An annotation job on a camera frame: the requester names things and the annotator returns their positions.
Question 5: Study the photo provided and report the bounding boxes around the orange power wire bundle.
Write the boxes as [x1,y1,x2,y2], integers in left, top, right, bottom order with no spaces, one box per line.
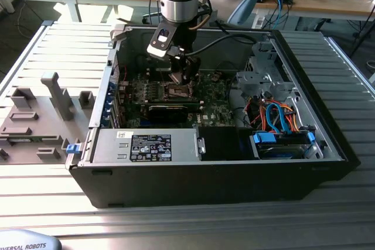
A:
[245,97,300,132]

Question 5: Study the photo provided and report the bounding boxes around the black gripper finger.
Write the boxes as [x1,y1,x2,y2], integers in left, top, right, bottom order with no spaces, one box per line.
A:
[171,56,185,74]
[183,57,203,84]

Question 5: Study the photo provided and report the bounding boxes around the pale blue teach pendant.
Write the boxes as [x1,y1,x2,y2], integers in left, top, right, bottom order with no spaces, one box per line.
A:
[0,228,63,250]

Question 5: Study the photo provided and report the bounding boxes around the black and grey PC case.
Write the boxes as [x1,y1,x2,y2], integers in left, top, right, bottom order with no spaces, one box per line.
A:
[64,23,362,210]

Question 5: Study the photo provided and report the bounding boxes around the blue flat data cable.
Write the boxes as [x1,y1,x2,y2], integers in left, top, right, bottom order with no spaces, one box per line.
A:
[264,101,290,135]

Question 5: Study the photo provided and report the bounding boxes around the black camera cable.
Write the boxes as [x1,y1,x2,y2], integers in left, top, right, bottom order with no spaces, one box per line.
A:
[166,33,257,58]

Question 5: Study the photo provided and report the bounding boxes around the green motherboard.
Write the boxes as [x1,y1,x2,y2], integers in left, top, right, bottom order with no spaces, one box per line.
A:
[118,70,237,129]

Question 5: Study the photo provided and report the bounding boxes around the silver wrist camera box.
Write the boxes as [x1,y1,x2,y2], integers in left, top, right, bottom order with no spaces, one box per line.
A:
[146,23,179,58]

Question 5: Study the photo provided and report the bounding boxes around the hard disk in blue carrier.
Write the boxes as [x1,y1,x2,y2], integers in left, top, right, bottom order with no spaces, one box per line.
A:
[251,131,316,160]

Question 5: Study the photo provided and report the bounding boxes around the CPU socket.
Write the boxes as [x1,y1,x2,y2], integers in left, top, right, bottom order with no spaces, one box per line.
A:
[162,81,196,101]

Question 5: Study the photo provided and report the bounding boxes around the grey parts rack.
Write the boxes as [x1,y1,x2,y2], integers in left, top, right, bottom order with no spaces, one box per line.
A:
[0,71,97,166]

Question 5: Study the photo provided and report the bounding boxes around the grey power supply unit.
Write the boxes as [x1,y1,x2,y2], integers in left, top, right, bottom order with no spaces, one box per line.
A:
[90,128,203,163]

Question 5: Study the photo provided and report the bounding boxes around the silver CPU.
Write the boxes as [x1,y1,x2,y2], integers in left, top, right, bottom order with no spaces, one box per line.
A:
[168,70,185,85]

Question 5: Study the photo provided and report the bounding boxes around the silver metal drive cage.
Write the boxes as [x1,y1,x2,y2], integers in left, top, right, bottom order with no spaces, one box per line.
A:
[236,40,297,101]

